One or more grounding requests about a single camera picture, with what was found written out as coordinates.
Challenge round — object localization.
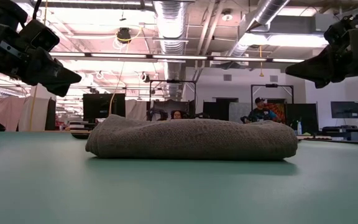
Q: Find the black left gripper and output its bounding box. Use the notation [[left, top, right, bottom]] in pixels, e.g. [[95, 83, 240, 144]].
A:
[[0, 24, 83, 98]]

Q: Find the grey woven towel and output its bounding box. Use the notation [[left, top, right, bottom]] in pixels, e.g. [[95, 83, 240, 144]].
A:
[[85, 114, 299, 162]]

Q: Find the black partition panel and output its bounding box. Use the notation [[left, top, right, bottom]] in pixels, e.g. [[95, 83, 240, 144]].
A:
[[286, 103, 319, 135]]

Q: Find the small monitor on stand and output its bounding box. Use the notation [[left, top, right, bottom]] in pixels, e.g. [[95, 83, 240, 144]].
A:
[[330, 100, 358, 119]]

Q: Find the large black monitor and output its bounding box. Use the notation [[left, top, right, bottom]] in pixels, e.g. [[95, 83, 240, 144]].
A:
[[82, 93, 126, 123]]

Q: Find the orange patterned picture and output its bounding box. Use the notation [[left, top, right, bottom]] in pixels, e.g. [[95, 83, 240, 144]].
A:
[[264, 103, 287, 124]]

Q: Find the pale fabric curtain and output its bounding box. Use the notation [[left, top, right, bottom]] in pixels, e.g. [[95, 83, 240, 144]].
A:
[[0, 96, 57, 132]]

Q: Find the black monitor stand desk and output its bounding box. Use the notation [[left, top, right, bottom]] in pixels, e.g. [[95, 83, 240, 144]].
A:
[[321, 105, 358, 141]]

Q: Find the long ceiling light strip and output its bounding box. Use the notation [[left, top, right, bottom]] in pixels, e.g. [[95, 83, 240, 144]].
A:
[[48, 51, 306, 65]]

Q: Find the thick yellow hanging cable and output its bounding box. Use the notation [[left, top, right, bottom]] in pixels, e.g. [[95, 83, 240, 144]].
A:
[[29, 0, 48, 132]]

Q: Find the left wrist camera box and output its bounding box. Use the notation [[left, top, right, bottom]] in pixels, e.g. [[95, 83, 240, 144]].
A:
[[19, 19, 61, 53]]

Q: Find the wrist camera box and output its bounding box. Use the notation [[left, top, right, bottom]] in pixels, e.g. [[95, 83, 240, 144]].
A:
[[19, 19, 61, 53], [323, 14, 358, 47]]

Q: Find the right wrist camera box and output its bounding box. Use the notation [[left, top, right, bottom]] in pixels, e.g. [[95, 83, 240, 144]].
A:
[[323, 14, 358, 47]]

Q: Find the thin yellow hanging cable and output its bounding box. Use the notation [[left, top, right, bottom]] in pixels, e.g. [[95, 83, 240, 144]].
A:
[[108, 43, 129, 116]]

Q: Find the short yellow hanging cord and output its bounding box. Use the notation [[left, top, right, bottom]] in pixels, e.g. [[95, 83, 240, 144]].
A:
[[259, 45, 265, 78]]

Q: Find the black ceiling cable reel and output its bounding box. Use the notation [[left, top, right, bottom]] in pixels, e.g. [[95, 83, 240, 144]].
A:
[[116, 27, 132, 44]]

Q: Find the ribbed silver ventilation duct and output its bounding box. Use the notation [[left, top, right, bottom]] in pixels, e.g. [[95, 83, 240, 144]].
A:
[[225, 0, 291, 63], [153, 0, 188, 100]]

